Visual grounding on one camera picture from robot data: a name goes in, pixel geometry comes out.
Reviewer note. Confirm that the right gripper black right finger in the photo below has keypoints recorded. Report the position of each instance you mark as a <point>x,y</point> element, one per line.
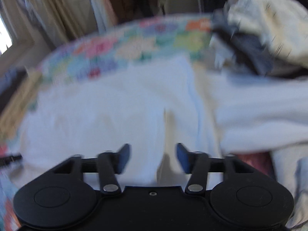
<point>236,193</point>

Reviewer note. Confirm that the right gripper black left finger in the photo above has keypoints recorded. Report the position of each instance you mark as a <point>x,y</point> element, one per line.
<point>68,194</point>

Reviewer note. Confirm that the white fleece garment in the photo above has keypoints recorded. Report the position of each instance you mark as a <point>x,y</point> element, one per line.
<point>153,107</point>

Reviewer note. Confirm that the grey folded garment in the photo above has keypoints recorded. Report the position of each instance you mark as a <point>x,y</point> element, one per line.
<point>246,50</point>

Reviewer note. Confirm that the floral bedspread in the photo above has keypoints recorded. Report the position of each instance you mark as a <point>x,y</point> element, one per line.
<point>137,43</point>

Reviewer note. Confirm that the white printed folded cloth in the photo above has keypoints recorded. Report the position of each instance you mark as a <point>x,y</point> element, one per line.
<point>281,25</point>

